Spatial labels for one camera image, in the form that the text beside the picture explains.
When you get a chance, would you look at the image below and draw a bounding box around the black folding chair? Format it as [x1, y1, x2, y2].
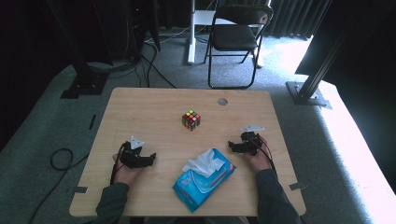
[204, 3, 275, 91]

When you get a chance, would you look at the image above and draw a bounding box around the white table frame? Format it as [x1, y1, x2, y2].
[187, 0, 237, 65]

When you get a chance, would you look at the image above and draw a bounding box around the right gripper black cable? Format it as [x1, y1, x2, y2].
[259, 137, 278, 175]

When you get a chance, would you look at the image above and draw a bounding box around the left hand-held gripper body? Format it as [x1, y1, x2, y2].
[119, 135, 148, 170]

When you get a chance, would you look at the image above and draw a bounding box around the black floor cable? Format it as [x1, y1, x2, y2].
[139, 40, 177, 90]
[28, 147, 92, 224]

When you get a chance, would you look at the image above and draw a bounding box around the white wet wipe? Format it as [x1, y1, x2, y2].
[181, 147, 226, 179]

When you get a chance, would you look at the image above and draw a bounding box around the black computer cabinet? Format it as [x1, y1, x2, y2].
[123, 0, 162, 61]

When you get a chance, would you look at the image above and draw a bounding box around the dark cloth panel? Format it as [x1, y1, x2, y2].
[294, 0, 396, 185]

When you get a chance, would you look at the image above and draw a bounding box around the bundle of dark cables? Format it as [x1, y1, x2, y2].
[86, 58, 139, 79]

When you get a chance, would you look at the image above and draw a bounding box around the pleated dark curtain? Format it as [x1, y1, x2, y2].
[267, 0, 332, 40]

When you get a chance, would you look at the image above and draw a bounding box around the white cable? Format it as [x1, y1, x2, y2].
[145, 25, 191, 45]

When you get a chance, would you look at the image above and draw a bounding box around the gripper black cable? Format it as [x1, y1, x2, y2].
[109, 141, 131, 187]
[259, 137, 278, 175]

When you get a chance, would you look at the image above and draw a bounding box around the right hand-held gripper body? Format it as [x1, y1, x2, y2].
[239, 124, 266, 157]

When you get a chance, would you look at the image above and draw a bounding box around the black metal stand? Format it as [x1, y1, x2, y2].
[285, 0, 356, 107]
[46, 0, 110, 100]

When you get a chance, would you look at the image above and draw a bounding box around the multicoloured puzzle cube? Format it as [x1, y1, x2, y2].
[181, 109, 202, 133]

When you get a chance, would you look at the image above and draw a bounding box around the blue wet wipes pack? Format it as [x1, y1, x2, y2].
[172, 147, 237, 214]

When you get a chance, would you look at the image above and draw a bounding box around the person's left hand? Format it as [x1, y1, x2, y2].
[112, 154, 144, 187]

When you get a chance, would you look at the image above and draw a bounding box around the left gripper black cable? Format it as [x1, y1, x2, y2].
[109, 141, 131, 187]

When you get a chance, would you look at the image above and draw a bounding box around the person's right hand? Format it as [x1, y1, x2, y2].
[243, 135, 273, 174]

